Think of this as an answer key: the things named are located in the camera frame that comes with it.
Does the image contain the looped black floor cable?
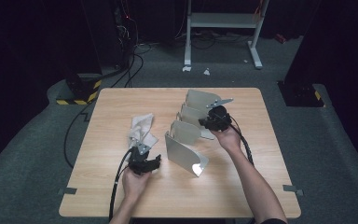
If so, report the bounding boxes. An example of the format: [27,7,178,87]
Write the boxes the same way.
[110,52,145,89]

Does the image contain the tangle of floor cables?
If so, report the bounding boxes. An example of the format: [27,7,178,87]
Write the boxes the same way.
[173,29,253,50]

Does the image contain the beige cloth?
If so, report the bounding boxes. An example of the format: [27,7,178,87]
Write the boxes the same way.
[127,112,159,153]

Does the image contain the expandable metal bookend rack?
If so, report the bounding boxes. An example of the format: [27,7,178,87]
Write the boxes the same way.
[164,89,224,177]

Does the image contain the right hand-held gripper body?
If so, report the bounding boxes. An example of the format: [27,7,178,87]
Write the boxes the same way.
[203,98,235,133]

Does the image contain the thin black floor cable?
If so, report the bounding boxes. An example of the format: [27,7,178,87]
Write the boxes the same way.
[63,101,96,169]

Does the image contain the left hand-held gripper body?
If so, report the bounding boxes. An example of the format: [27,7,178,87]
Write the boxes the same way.
[127,141,152,175]

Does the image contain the white metal stand frame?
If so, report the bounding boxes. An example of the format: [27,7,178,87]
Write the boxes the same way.
[184,0,269,70]

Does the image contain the person's left hand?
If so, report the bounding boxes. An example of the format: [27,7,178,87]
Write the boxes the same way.
[121,169,152,203]

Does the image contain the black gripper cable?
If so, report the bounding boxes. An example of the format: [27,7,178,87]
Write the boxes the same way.
[107,147,135,222]
[227,115,255,166]

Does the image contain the black yellow striped base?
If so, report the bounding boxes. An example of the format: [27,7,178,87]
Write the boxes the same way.
[277,80,326,108]
[55,72,103,106]

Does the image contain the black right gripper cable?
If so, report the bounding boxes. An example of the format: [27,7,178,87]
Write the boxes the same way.
[227,115,255,166]

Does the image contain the dark equipment rack with wires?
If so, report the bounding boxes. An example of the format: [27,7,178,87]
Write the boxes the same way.
[115,0,138,69]

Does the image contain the person's right hand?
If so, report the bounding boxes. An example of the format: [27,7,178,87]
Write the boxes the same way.
[212,125,242,154]

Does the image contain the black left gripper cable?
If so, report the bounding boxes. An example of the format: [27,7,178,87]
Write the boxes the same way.
[107,147,135,222]

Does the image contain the grey tape piece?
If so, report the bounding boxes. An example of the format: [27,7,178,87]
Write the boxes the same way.
[58,187,77,196]
[282,184,305,197]

